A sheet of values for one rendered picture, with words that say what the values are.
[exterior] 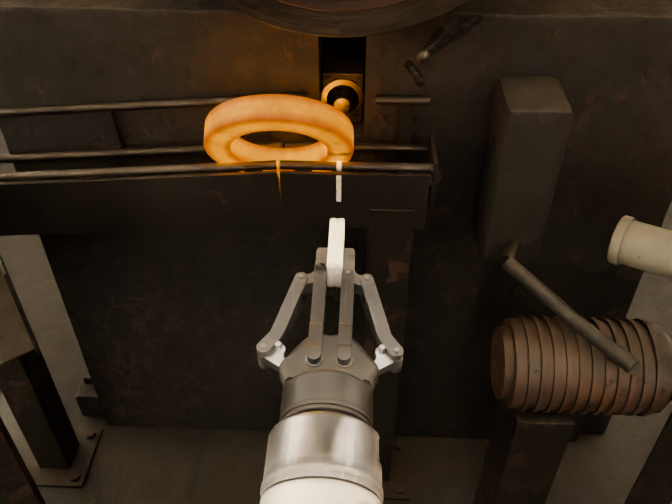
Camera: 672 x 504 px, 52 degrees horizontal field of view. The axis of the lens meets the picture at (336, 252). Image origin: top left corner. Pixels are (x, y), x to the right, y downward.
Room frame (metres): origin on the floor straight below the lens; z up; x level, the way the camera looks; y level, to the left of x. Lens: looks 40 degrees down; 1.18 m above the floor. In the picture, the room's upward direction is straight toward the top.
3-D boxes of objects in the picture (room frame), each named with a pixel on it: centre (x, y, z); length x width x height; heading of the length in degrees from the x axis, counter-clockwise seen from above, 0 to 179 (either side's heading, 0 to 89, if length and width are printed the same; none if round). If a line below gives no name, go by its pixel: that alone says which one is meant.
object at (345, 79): (1.00, -0.02, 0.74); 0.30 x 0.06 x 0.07; 178
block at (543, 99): (0.76, -0.24, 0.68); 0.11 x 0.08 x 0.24; 178
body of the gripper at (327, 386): (0.36, 0.01, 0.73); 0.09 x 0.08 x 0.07; 178
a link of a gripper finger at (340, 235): (0.52, 0.00, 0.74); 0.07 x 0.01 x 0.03; 178
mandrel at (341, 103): (0.92, -0.01, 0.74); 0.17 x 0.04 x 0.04; 178
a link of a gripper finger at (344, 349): (0.43, -0.01, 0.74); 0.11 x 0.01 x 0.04; 176
